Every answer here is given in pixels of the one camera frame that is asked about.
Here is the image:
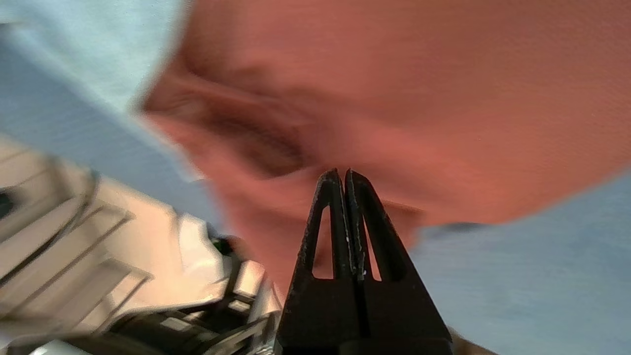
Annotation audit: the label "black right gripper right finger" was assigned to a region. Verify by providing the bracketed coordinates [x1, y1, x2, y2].
[345, 169, 454, 354]

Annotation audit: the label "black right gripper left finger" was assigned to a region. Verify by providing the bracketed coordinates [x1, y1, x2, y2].
[275, 169, 363, 354]

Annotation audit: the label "rust brown shorts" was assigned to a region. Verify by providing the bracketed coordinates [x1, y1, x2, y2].
[140, 0, 631, 306]

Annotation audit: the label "light blue denim shorts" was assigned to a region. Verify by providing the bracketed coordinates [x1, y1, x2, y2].
[0, 0, 190, 114]

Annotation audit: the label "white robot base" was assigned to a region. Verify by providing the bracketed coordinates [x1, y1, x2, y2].
[0, 136, 286, 355]

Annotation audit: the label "blue bed cover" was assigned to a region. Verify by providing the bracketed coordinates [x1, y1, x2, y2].
[0, 25, 631, 355]

